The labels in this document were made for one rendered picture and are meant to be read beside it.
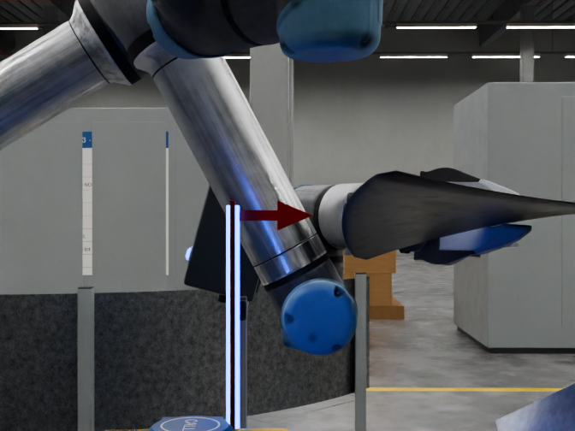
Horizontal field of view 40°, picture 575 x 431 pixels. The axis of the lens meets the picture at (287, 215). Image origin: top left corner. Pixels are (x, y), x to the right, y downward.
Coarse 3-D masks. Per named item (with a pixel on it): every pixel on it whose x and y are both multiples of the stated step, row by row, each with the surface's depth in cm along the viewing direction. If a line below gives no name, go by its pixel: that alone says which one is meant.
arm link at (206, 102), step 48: (96, 0) 83; (144, 0) 77; (144, 48) 78; (192, 96) 78; (240, 96) 80; (192, 144) 80; (240, 144) 78; (240, 192) 78; (288, 192) 80; (240, 240) 80; (288, 240) 78; (288, 288) 78; (336, 288) 77; (288, 336) 77; (336, 336) 76
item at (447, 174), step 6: (438, 168) 77; (444, 168) 76; (450, 168) 76; (420, 174) 79; (426, 174) 78; (432, 174) 77; (438, 174) 77; (444, 174) 76; (450, 174) 76; (456, 174) 75; (462, 174) 74; (468, 174) 74; (444, 180) 76; (450, 180) 76; (456, 180) 75; (462, 180) 74; (468, 180) 74; (474, 180) 73
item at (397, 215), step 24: (360, 192) 58; (384, 192) 57; (408, 192) 57; (432, 192) 56; (456, 192) 55; (480, 192) 55; (504, 192) 55; (360, 216) 64; (384, 216) 64; (408, 216) 64; (432, 216) 65; (456, 216) 65; (480, 216) 66; (504, 216) 66; (528, 216) 68; (360, 240) 70; (384, 240) 71; (408, 240) 72
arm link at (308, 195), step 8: (296, 192) 93; (304, 192) 92; (312, 192) 91; (320, 192) 90; (304, 200) 91; (312, 200) 90; (320, 200) 89; (304, 208) 90; (312, 208) 89; (312, 216) 89; (312, 224) 89; (320, 232) 88; (328, 248) 91; (336, 248) 91; (336, 256) 92
